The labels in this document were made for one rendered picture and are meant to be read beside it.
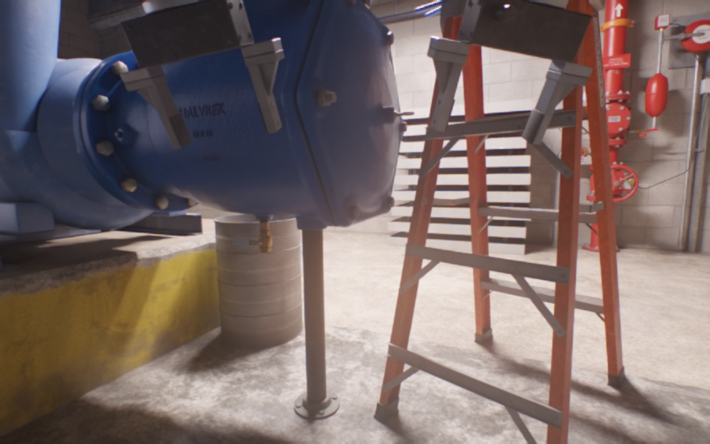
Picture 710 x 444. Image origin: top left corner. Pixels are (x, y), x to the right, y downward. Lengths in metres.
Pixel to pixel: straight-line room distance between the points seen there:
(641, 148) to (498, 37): 3.79
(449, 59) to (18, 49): 1.34
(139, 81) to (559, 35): 0.49
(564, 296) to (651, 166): 3.43
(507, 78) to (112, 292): 3.78
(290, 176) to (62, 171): 0.91
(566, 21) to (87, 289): 1.41
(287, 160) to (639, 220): 3.78
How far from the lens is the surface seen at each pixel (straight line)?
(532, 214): 1.27
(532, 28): 0.49
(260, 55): 0.46
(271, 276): 1.51
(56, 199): 1.53
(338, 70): 0.79
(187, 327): 1.74
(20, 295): 1.38
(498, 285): 1.45
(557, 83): 0.53
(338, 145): 0.77
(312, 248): 1.02
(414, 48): 4.45
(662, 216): 4.28
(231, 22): 0.46
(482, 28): 0.46
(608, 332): 1.41
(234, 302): 1.57
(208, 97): 0.91
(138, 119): 1.15
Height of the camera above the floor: 0.69
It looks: 7 degrees down
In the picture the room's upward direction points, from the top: 1 degrees counter-clockwise
